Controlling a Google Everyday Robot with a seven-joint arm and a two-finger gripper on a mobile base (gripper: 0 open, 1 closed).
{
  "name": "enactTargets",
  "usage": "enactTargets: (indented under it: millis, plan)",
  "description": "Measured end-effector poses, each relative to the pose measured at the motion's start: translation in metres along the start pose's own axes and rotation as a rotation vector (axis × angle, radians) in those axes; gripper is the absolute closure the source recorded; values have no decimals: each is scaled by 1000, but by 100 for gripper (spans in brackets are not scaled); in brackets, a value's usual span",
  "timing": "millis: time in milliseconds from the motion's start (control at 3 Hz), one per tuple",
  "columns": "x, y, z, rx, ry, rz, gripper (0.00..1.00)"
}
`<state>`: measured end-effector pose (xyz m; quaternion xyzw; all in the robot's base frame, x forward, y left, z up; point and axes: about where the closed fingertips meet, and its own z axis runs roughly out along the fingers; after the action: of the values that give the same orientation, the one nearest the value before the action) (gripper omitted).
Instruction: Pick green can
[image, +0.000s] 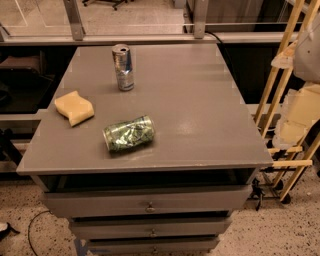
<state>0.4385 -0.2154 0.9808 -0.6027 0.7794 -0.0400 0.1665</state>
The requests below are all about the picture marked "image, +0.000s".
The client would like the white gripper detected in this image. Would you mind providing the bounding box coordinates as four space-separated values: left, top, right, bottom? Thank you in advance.
271 40 320 150

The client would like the green crushed can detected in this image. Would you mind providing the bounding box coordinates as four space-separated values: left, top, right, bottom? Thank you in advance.
103 115 155 152

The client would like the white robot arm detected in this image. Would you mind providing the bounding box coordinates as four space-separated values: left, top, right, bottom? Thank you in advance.
271 14 320 150

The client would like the silver blue tall can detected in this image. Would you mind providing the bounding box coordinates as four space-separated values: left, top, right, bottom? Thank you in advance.
112 44 134 91

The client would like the top grey drawer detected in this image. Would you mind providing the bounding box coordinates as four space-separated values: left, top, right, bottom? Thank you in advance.
43 185 251 218

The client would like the grey drawer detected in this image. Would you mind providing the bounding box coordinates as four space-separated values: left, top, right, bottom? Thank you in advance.
43 185 251 218
88 237 219 254
70 217 231 239

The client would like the grey drawer cabinet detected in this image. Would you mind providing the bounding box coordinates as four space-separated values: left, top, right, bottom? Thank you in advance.
18 44 272 255

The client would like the office chair base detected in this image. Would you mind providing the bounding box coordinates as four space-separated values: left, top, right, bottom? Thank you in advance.
81 0 129 11

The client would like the yellow sponge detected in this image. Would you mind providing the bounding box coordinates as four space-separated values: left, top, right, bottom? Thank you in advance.
54 91 94 126

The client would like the middle grey drawer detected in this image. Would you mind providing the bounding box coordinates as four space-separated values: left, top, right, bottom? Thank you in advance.
70 217 231 239

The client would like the bottom grey drawer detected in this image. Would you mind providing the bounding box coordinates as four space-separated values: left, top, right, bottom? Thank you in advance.
88 237 219 254

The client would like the black cable behind table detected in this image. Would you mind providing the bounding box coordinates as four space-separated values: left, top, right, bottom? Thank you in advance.
204 30 239 84

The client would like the metal railing frame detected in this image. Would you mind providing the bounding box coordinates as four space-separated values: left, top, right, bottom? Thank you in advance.
0 0 295 45

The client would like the wooden rack frame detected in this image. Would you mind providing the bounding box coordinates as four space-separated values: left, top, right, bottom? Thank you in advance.
254 0 320 204

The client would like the black floor cable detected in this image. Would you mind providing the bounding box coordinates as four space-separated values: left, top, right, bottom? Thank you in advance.
27 209 52 256

